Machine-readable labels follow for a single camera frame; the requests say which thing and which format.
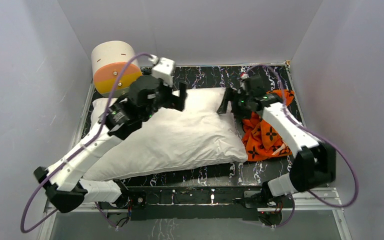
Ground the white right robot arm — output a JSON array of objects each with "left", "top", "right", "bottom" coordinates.
[{"left": 217, "top": 76, "right": 336, "bottom": 208}]

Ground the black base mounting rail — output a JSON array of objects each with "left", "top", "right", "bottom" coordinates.
[{"left": 98, "top": 186, "right": 284, "bottom": 225}]

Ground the white pillow insert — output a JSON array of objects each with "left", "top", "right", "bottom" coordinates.
[{"left": 83, "top": 87, "right": 248, "bottom": 181}]

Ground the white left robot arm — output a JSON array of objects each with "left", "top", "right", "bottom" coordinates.
[{"left": 33, "top": 75, "right": 188, "bottom": 213}]

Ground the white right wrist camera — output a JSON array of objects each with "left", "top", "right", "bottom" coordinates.
[{"left": 239, "top": 72, "right": 249, "bottom": 90}]

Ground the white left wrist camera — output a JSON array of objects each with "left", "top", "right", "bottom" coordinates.
[{"left": 148, "top": 54, "right": 176, "bottom": 88}]

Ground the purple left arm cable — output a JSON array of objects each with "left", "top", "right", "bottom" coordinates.
[{"left": 20, "top": 52, "right": 158, "bottom": 234}]

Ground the cream drum with orange face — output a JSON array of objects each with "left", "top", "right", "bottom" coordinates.
[{"left": 91, "top": 40, "right": 142, "bottom": 98}]

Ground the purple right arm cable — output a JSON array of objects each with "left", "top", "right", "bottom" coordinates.
[{"left": 239, "top": 64, "right": 360, "bottom": 229}]

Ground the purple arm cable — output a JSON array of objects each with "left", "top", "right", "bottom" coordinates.
[
  {"left": 239, "top": 64, "right": 360, "bottom": 229},
  {"left": 20, "top": 52, "right": 158, "bottom": 234}
]

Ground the aluminium frame rail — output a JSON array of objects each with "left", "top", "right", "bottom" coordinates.
[{"left": 37, "top": 187, "right": 353, "bottom": 240}]

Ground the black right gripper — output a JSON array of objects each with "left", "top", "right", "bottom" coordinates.
[{"left": 216, "top": 87, "right": 252, "bottom": 120}]

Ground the orange patterned pillowcase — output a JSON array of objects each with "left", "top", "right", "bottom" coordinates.
[{"left": 241, "top": 89, "right": 296, "bottom": 163}]

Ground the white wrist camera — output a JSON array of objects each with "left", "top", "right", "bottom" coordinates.
[
  {"left": 239, "top": 72, "right": 249, "bottom": 90},
  {"left": 148, "top": 54, "right": 176, "bottom": 88}
]

